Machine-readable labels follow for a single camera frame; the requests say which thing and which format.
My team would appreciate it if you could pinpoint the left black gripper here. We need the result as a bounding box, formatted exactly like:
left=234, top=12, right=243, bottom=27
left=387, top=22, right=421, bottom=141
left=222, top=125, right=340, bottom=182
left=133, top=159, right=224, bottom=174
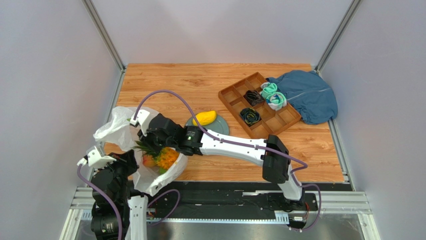
left=97, top=148, right=139, bottom=202

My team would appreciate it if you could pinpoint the peach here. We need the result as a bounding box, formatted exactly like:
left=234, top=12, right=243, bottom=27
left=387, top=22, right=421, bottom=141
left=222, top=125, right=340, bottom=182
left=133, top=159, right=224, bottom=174
left=142, top=154, right=157, bottom=168

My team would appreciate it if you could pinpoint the pineapple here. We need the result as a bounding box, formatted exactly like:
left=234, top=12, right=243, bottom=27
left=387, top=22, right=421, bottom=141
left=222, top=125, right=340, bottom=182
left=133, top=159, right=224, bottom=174
left=132, top=141, right=180, bottom=174

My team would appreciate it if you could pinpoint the white plastic bag lemon print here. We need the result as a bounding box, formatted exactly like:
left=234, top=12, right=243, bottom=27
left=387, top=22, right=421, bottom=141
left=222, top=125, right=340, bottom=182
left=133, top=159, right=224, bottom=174
left=93, top=106, right=188, bottom=196

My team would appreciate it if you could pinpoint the yellow mango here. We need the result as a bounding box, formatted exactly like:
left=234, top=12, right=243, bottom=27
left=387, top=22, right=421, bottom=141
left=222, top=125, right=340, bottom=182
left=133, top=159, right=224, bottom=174
left=192, top=110, right=217, bottom=126

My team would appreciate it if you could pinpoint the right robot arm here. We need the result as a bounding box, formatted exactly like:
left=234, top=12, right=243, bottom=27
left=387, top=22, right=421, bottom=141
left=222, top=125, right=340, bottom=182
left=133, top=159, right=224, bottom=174
left=129, top=110, right=305, bottom=205

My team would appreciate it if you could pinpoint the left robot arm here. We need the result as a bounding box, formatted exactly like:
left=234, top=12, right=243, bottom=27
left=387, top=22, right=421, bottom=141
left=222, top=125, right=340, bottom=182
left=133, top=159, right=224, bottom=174
left=87, top=147, right=149, bottom=240

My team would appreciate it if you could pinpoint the grey plate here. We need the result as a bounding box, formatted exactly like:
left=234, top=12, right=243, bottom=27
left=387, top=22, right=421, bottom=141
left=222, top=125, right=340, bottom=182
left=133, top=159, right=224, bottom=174
left=184, top=115, right=230, bottom=136

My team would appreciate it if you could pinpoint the wooden compartment tray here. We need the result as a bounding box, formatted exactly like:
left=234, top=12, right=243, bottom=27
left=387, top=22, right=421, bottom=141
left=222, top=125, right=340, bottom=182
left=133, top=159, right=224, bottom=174
left=218, top=72, right=302, bottom=139

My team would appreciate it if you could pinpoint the dark blue yellow rolled sock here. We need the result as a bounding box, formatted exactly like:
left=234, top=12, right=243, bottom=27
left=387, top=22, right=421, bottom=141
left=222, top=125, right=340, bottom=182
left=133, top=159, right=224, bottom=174
left=239, top=107, right=261, bottom=127

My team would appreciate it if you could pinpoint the black rolled sock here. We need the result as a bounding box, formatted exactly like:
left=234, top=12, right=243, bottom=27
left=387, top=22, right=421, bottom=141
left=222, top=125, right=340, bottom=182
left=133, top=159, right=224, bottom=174
left=243, top=90, right=265, bottom=107

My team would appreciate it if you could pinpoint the mint green rolled sock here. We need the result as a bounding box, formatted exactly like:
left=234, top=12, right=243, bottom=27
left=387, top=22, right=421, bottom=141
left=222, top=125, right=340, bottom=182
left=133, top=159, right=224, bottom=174
left=260, top=82, right=278, bottom=99

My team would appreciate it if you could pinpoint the white teal rolled sock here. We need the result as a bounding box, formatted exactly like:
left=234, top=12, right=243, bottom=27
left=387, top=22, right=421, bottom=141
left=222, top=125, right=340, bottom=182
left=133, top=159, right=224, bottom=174
left=265, top=92, right=288, bottom=111

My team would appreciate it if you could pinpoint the blue garment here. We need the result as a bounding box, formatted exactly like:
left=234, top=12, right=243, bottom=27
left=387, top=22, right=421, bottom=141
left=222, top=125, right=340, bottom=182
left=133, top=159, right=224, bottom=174
left=266, top=70, right=338, bottom=125

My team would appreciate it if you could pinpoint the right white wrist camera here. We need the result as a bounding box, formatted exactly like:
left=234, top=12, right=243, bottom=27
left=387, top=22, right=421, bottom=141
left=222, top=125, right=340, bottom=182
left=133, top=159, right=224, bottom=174
left=129, top=109, right=152, bottom=136

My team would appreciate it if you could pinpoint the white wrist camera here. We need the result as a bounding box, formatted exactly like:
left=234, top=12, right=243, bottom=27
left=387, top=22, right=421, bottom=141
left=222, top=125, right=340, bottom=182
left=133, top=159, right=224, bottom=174
left=76, top=145, right=116, bottom=169
left=129, top=109, right=152, bottom=136

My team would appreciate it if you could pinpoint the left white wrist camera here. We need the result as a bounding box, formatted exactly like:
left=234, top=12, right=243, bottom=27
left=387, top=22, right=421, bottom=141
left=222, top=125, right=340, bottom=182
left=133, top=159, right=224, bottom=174
left=76, top=145, right=116, bottom=169

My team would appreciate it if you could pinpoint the left aluminium frame post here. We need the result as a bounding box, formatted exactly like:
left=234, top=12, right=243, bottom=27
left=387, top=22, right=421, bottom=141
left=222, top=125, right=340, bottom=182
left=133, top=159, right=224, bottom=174
left=82, top=0, right=126, bottom=72

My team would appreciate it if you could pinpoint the aluminium frame post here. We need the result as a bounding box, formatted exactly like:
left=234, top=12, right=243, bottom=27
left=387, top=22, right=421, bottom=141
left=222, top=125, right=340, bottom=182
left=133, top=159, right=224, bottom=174
left=314, top=0, right=363, bottom=74
left=82, top=0, right=126, bottom=72

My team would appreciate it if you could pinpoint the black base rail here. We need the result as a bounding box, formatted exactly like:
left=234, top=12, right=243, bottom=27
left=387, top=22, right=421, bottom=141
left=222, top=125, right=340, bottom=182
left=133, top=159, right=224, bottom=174
left=129, top=181, right=351, bottom=231

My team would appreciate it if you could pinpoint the right aluminium frame post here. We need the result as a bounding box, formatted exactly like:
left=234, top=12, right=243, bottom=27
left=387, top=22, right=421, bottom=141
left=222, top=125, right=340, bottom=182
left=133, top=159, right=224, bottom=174
left=314, top=0, right=363, bottom=74

